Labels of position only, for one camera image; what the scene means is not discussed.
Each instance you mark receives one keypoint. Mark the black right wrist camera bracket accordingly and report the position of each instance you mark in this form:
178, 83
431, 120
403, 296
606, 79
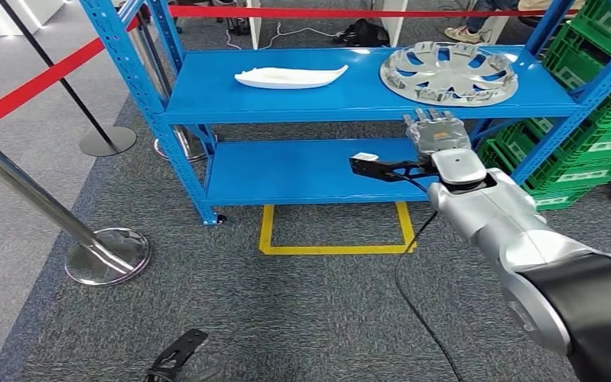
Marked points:
384, 170

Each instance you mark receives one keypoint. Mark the blue metal shelf rack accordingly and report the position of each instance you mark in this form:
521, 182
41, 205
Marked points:
284, 105

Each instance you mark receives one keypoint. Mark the yellow floor tape square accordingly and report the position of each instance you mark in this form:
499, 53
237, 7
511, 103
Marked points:
337, 249

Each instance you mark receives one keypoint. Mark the person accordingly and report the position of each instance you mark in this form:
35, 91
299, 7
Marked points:
466, 35

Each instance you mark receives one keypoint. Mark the white desk leg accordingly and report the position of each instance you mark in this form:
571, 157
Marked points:
254, 23
394, 21

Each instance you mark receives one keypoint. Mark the black left wrist camera bracket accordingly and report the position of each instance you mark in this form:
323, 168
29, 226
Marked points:
179, 350

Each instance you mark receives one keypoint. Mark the silver wheel hubcap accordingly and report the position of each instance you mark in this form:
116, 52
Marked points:
448, 74

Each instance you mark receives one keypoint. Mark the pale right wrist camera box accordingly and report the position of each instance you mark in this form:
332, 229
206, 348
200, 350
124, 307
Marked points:
366, 156

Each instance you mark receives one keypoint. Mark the black pole stanchion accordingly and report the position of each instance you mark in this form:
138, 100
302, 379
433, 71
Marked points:
108, 141

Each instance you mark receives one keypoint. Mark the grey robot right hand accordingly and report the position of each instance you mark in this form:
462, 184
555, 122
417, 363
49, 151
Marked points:
437, 134

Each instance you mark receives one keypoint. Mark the black bag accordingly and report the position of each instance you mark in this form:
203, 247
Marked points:
362, 34

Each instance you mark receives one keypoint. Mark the white plastic trim part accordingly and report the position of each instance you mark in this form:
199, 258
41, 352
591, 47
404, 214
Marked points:
289, 78

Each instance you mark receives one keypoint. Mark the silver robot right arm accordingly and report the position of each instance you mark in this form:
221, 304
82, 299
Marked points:
495, 211

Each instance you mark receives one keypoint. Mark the short red barrier belt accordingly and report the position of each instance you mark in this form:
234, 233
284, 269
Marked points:
31, 87

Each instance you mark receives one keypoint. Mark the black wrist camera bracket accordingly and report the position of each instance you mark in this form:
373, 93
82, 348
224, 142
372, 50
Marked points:
384, 170
179, 350

